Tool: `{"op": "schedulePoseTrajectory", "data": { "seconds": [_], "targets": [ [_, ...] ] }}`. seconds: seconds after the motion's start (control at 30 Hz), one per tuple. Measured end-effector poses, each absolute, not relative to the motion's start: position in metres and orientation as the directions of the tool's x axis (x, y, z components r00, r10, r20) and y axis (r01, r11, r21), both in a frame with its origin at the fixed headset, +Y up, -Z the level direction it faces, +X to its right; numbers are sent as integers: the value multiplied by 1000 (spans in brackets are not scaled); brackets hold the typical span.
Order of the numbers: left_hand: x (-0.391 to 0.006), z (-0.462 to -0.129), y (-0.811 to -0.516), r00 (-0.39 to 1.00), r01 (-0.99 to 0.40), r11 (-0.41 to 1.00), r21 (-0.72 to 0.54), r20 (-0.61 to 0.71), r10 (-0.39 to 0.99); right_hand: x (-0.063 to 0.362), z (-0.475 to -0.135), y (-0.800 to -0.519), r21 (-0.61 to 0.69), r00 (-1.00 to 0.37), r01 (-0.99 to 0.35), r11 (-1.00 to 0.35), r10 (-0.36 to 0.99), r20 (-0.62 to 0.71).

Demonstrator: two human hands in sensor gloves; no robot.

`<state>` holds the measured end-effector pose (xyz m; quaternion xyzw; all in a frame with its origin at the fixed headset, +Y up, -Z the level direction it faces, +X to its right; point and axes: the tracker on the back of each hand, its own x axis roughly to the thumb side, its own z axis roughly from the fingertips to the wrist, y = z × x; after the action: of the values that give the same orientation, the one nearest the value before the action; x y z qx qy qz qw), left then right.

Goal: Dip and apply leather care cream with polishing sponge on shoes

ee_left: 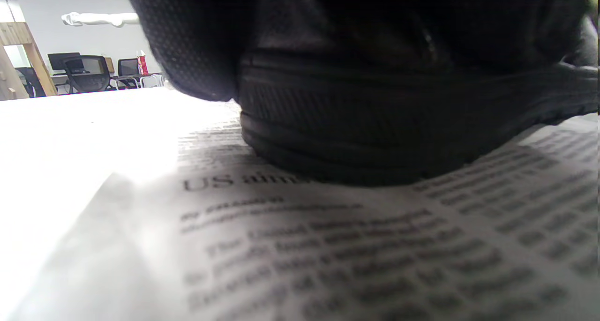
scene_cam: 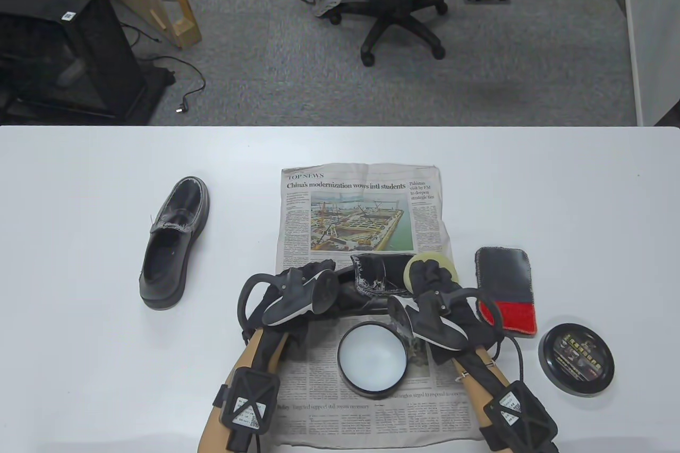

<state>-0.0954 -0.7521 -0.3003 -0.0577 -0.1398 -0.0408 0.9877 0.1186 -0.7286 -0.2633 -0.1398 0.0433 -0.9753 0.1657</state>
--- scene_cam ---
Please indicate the white partition panel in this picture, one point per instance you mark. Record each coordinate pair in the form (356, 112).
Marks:
(656, 33)

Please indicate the black and red polishing cloth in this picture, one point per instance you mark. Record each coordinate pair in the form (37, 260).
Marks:
(504, 278)

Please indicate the open round shoe polish tin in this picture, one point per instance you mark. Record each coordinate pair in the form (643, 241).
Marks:
(372, 360)

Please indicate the black and white hand tracker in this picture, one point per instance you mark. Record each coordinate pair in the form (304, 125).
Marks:
(430, 323)
(297, 301)

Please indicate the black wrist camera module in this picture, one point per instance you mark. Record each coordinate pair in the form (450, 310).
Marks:
(247, 402)
(518, 413)

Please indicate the black leather loafer shoe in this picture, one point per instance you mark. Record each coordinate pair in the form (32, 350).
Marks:
(172, 251)
(380, 272)

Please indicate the person's right hand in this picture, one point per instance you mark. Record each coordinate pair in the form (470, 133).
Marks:
(433, 278)

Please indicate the black office chair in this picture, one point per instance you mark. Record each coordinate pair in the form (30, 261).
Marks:
(398, 1)

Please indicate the printed newspaper sheet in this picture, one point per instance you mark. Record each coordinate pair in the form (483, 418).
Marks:
(361, 208)

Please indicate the person's right forearm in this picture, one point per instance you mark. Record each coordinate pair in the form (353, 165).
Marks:
(481, 376)

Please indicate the black round tin lid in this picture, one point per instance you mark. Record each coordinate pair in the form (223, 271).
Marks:
(577, 358)

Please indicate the yellow round sponge applicator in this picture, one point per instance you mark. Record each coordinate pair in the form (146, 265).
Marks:
(431, 258)

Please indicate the person's left forearm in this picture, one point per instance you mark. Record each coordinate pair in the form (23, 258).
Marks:
(260, 355)

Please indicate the person's right fingers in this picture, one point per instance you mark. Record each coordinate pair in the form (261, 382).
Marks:
(431, 276)

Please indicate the person's left fingers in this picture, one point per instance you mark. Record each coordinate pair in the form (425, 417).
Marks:
(316, 267)

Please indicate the person's left hand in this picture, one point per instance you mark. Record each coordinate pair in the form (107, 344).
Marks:
(313, 268)

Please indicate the black mesh cabinet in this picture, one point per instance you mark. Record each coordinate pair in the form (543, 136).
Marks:
(69, 49)

